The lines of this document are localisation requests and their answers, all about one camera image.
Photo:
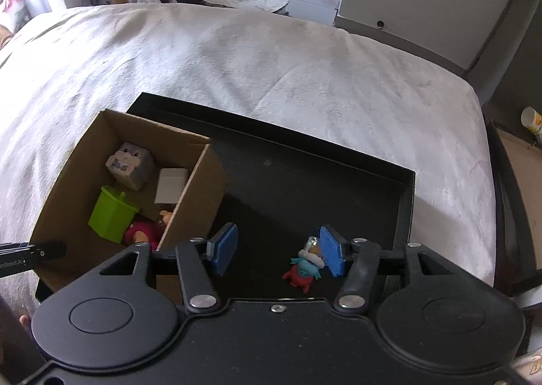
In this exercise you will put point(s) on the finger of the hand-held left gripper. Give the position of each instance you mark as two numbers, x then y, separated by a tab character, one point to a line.
42	250

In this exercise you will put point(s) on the brown cardboard box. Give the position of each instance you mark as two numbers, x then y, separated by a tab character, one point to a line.
199	198

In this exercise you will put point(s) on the small white box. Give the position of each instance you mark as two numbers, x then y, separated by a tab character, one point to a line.
169	186

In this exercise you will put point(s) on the green cube toy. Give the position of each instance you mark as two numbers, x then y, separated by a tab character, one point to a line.
110	215

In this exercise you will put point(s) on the pink toy figure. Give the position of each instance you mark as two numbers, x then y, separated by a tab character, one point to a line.
142	232

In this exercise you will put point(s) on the teal and red figurine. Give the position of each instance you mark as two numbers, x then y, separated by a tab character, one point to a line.
302	270

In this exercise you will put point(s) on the grey cube toy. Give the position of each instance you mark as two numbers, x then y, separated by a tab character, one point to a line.
127	160

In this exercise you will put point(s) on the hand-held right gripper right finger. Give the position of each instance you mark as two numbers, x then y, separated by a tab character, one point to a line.
334	249

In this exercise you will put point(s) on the dark wooden nightstand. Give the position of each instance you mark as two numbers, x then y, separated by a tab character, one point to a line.
521	182

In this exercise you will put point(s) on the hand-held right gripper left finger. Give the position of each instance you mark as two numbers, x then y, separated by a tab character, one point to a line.
224	249

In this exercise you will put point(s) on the black tray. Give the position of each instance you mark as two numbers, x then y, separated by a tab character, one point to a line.
296	182

